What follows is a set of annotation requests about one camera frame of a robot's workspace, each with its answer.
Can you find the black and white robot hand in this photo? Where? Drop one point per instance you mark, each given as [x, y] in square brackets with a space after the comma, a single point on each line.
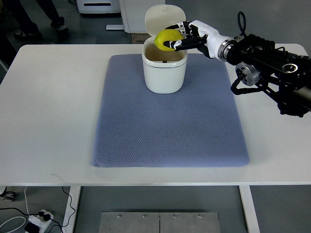
[198, 35]

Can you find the yellow lemon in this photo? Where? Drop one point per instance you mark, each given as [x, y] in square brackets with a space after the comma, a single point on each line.
[167, 35]

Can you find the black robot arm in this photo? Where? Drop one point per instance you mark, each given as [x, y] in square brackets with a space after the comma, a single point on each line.
[285, 77]

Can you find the white trash bin open lid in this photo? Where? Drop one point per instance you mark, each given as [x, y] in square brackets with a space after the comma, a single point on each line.
[164, 71]

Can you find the cardboard box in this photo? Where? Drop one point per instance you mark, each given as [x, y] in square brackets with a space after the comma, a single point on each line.
[139, 38]

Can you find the white cabinet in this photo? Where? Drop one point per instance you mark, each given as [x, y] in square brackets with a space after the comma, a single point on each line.
[133, 15]

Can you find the blue textured mat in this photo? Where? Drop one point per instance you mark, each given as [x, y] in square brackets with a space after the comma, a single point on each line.
[197, 126]

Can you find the white machine with slot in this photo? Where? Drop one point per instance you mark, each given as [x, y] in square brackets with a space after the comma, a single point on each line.
[89, 7]

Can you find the person's dark trouser legs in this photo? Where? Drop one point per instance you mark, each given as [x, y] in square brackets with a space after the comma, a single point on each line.
[28, 30]

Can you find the white right table leg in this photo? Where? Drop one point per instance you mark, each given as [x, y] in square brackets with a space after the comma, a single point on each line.
[249, 209]

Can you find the white table leg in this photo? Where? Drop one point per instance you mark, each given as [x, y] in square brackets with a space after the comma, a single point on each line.
[71, 209]
[249, 209]

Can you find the white left table leg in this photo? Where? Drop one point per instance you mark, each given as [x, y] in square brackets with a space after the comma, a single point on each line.
[71, 209]

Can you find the white power strip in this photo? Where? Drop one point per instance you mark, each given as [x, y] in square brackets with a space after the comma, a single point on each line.
[39, 223]

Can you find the caster wheel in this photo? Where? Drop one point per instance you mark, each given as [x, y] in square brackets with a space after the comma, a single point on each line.
[7, 195]

